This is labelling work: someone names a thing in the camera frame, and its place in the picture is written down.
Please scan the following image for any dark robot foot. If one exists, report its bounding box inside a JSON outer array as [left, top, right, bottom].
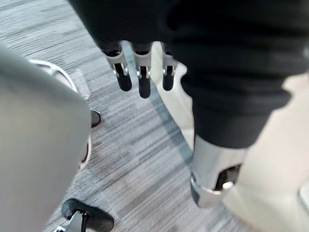
[[91, 110, 101, 129], [55, 198, 114, 232]]

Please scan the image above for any dark robot left foot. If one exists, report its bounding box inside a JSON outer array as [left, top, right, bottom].
[[55, 198, 114, 232]]

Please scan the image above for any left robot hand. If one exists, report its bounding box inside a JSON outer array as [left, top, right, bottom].
[[67, 0, 309, 209]]

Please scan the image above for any pale grey cushion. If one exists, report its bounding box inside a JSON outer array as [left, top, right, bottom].
[[298, 177, 309, 219]]

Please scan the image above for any dark robot right foot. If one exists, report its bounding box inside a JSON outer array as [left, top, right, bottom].
[[91, 110, 101, 129]]

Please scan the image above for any silver robot right leg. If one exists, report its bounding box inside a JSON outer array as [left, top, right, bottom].
[[28, 59, 93, 171]]

